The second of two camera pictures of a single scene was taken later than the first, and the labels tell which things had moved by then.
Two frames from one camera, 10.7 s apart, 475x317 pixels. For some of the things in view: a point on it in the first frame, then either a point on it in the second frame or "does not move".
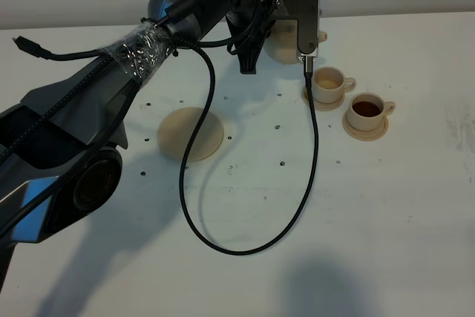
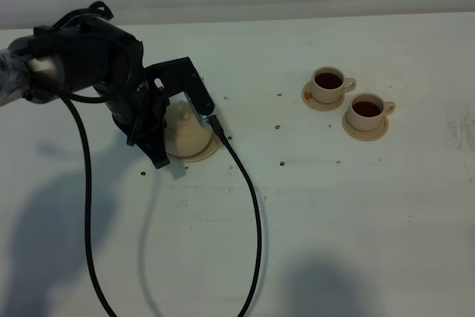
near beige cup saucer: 365,135 does not move
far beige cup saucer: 323,106 does not move
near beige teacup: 367,110 does not move
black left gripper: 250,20 → 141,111
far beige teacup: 329,84 does not move
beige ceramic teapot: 280,43 → 183,136
